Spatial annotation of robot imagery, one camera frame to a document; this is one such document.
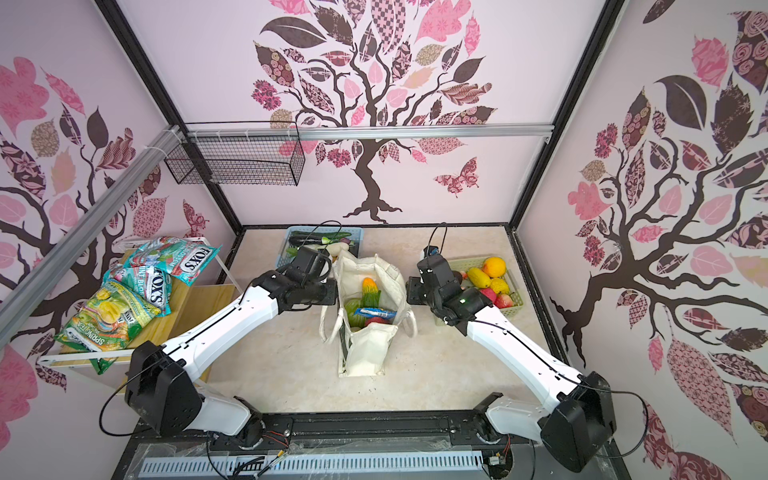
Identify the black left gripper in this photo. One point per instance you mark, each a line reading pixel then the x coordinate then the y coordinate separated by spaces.
pixel 331 294

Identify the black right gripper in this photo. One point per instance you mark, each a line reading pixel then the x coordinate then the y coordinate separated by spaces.
pixel 412 290

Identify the yellow green papaya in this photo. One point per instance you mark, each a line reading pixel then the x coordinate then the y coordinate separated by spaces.
pixel 371 293

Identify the red bell pepper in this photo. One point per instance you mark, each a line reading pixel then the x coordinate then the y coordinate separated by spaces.
pixel 377 320

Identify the blue M&M's candy bag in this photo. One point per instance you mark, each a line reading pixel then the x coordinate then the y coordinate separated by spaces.
pixel 376 313

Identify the cream canvas grocery bag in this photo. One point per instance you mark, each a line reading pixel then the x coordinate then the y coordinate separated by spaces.
pixel 363 351

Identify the green cabbage head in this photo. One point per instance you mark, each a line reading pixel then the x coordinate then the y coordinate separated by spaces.
pixel 354 319

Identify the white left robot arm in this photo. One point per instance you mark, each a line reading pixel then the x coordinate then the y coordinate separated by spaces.
pixel 164 385

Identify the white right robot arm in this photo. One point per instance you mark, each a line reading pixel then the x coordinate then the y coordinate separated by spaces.
pixel 549 379

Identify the Fox's candy bag upper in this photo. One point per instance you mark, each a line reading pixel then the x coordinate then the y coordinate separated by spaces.
pixel 181 258

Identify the fox's candy bag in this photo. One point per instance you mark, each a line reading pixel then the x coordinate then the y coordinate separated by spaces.
pixel 152 284
pixel 181 258

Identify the Fox's candy bag lower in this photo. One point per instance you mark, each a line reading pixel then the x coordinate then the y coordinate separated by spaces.
pixel 152 284

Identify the green yellow snack bag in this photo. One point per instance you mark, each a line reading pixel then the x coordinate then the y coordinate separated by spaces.
pixel 109 320

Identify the light green perforated basket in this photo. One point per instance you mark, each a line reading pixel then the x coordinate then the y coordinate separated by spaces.
pixel 460 266

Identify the dark purple eggplant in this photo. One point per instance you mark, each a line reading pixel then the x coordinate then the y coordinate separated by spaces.
pixel 306 241

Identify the pink dragon fruit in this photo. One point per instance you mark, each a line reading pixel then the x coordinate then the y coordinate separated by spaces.
pixel 490 294

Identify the pale green napa cabbage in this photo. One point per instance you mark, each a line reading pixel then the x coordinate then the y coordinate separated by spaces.
pixel 335 249

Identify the orange fruit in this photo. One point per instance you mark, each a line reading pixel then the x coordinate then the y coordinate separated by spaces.
pixel 494 267

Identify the yellow lemon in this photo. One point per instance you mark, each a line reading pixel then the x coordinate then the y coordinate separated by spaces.
pixel 499 285

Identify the green cucumber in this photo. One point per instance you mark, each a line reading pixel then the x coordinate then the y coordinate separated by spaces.
pixel 331 236

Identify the red apple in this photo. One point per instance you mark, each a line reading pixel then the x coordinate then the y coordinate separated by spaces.
pixel 504 301

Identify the light blue perforated basket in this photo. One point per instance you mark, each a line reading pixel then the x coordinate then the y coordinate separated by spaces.
pixel 287 252

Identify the wooden side shelf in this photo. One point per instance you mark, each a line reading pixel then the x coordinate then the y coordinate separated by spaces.
pixel 190 305

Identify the black wire wall basket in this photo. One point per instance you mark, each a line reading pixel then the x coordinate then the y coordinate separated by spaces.
pixel 249 153

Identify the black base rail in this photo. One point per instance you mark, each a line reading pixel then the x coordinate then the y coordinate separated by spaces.
pixel 390 429

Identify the white slotted cable duct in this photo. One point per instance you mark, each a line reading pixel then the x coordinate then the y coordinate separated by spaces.
pixel 313 466

